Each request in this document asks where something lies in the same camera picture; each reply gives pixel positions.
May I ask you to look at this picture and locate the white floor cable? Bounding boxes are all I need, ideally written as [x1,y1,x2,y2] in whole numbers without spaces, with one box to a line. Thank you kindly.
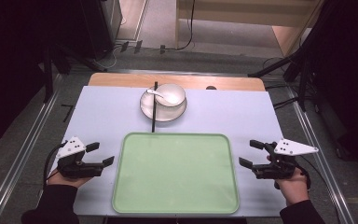
[93,43,124,71]

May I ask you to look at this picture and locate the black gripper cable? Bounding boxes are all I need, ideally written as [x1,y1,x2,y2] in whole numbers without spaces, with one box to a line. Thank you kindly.
[42,140,69,190]
[294,154,343,224]

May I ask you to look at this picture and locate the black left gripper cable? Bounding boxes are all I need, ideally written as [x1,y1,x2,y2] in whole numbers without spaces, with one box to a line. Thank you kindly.
[42,140,69,190]

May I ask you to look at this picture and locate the wooden table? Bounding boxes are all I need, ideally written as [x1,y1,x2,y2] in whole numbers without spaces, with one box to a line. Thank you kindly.
[87,72,267,92]

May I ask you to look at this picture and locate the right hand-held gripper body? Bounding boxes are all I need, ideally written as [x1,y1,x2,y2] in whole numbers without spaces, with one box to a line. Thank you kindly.
[251,138,320,180]

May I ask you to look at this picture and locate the person's left hand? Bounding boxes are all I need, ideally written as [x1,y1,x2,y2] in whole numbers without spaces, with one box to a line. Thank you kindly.
[47,169,93,189]

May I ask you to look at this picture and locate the person's right hand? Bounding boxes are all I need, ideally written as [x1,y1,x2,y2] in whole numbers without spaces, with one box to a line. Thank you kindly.
[266,155,311,207]

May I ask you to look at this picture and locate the white ceramic spoon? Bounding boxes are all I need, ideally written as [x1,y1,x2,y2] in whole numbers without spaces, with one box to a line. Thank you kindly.
[145,88,177,105]

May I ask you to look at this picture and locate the black cabinet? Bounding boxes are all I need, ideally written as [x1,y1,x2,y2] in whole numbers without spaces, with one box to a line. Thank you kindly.
[79,0,123,61]

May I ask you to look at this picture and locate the white ceramic bowl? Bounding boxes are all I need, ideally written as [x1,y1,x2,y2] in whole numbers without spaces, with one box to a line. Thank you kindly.
[154,83,187,108]

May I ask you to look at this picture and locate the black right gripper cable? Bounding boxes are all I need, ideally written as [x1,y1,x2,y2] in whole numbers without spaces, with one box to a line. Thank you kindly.
[294,154,343,224]

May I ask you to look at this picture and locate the green plastic tray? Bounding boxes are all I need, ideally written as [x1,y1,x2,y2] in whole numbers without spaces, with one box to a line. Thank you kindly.
[111,132,241,216]

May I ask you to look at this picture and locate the metal floor rail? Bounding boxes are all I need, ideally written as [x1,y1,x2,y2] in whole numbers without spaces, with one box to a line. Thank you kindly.
[285,85,357,224]
[0,73,63,224]

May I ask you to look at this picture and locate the light wooden furniture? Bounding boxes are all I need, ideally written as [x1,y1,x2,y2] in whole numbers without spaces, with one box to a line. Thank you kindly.
[174,0,324,58]

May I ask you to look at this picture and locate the black hanging cable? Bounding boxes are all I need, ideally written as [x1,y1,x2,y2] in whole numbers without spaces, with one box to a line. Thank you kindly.
[166,0,198,52]

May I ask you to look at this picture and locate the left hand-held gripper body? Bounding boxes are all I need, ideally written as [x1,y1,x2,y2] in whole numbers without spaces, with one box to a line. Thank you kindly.
[55,135,105,180]

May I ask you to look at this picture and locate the light blue table mat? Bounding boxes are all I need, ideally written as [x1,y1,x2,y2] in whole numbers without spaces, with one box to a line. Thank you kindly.
[49,85,289,218]

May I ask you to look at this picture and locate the black metal stand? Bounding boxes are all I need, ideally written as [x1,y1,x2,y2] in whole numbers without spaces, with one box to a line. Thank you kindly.
[247,46,323,114]
[40,41,108,105]

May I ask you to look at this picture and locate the black chopsticks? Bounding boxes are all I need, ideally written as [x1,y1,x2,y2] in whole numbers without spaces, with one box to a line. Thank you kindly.
[150,81,159,133]

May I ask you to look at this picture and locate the white round plate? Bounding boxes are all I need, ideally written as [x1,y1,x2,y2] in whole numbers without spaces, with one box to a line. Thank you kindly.
[139,88,188,123]

